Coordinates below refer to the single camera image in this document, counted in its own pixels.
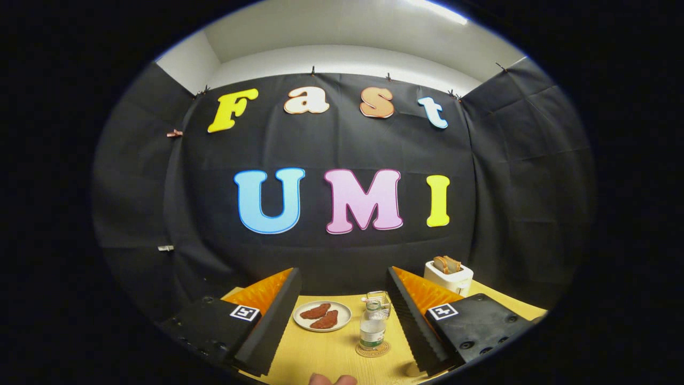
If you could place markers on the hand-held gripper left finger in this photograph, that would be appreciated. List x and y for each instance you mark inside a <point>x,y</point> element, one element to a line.
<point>272,326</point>

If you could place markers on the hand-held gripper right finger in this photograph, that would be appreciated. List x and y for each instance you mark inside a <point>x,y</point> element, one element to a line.
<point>409,321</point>

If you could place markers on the clear plastic juice bottle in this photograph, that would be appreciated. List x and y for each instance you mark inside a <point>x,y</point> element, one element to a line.
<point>372,331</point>

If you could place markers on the round wooden coaster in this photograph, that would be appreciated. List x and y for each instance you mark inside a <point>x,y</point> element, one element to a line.
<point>383,351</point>

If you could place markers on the brown meat piece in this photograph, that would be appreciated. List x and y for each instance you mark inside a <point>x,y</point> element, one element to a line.
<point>315,311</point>
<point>325,320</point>

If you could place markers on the yellow wooden table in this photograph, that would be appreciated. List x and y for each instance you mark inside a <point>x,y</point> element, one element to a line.
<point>320,353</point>

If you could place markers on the cream toaster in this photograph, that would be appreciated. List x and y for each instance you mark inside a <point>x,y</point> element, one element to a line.
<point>451,282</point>

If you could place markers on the toasted bread slice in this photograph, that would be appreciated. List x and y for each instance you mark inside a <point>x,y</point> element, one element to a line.
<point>440,264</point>
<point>453,263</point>

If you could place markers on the white round plate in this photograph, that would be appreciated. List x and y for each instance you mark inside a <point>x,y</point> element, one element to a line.
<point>342,315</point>

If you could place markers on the copper clip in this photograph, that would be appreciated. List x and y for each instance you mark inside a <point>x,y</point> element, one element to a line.
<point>174,133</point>

